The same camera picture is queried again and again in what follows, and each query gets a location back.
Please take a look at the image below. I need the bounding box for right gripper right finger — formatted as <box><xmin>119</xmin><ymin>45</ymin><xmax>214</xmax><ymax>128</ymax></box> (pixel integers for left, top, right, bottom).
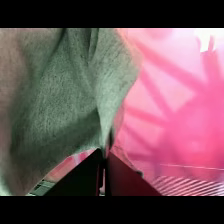
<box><xmin>105</xmin><ymin>149</ymin><xmax>162</xmax><ymax>197</ymax></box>

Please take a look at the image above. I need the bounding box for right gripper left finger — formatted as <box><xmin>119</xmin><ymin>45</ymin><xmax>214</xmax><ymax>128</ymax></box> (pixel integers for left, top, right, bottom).
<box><xmin>27</xmin><ymin>148</ymin><xmax>104</xmax><ymax>197</ymax></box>

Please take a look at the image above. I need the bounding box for grey garment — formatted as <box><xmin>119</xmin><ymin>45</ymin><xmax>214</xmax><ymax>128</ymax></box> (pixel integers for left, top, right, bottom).
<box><xmin>0</xmin><ymin>28</ymin><xmax>145</xmax><ymax>197</ymax></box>

